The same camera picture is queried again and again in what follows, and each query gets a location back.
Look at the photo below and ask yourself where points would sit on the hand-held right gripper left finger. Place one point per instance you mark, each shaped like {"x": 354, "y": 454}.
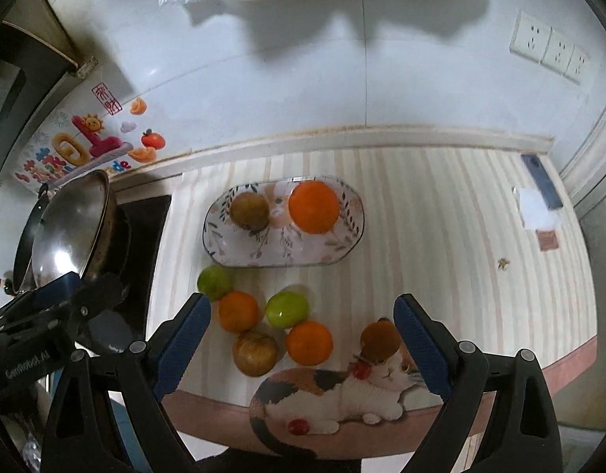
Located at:
{"x": 184, "y": 340}

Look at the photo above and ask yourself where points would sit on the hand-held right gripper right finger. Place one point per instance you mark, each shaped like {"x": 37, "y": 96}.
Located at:
{"x": 421, "y": 350}

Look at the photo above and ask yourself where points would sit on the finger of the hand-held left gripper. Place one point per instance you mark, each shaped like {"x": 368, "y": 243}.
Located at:
{"x": 93, "y": 300}
{"x": 56, "y": 289}

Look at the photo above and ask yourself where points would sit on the dark brown round fruit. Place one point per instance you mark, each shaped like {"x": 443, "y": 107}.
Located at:
{"x": 379, "y": 337}

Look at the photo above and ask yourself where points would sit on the small orange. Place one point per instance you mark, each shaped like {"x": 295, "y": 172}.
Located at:
{"x": 238, "y": 311}
{"x": 309, "y": 342}

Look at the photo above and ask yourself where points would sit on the red cherry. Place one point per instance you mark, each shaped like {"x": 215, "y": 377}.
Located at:
{"x": 362, "y": 369}
{"x": 298, "y": 426}

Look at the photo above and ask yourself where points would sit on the yellow brown apple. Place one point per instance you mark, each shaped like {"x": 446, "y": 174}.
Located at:
{"x": 254, "y": 353}

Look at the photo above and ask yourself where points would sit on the floral oval plate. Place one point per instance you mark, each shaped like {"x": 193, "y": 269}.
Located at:
{"x": 283, "y": 251}

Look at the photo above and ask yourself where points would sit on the black frying pan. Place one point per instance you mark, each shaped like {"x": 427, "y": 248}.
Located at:
{"x": 27, "y": 241}

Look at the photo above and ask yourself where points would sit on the dark cooking pot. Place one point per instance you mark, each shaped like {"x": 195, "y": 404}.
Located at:
{"x": 118, "y": 246}

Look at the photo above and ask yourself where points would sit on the stainless steel pot with lid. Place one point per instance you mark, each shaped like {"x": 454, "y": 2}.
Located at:
{"x": 71, "y": 226}

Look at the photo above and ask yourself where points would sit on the black stove top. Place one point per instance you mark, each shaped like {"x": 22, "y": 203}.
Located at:
{"x": 150, "y": 236}

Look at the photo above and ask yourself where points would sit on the striped cat print mat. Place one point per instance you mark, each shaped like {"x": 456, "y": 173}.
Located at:
{"x": 431, "y": 231}

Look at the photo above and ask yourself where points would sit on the small star-shaped scrap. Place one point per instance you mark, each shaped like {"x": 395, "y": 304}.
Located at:
{"x": 503, "y": 264}

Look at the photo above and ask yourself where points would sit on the brown green round fruit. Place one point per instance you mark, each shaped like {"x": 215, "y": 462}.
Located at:
{"x": 248, "y": 211}

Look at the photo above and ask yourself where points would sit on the dark clothing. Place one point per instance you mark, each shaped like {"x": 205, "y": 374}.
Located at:
{"x": 293, "y": 460}

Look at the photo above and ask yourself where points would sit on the small brown card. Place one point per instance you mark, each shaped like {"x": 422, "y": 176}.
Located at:
{"x": 548, "y": 240}

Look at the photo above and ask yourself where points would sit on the white folded paper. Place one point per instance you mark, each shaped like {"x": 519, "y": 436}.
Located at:
{"x": 532, "y": 212}

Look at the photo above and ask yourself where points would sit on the large orange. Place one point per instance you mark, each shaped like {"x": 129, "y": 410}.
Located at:
{"x": 313, "y": 207}

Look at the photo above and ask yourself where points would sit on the frosted glass door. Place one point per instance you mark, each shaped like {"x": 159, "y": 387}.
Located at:
{"x": 598, "y": 266}

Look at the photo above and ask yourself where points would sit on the black range hood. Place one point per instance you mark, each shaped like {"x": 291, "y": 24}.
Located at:
{"x": 22, "y": 93}

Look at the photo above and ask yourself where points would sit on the blue smartphone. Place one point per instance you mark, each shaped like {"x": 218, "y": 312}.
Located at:
{"x": 542, "y": 177}

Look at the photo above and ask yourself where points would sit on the colourful wall stickers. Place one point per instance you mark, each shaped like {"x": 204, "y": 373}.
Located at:
{"x": 81, "y": 143}

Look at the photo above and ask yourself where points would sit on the white wall socket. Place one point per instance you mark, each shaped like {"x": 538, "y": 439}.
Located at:
{"x": 559, "y": 51}
{"x": 579, "y": 65}
{"x": 529, "y": 34}

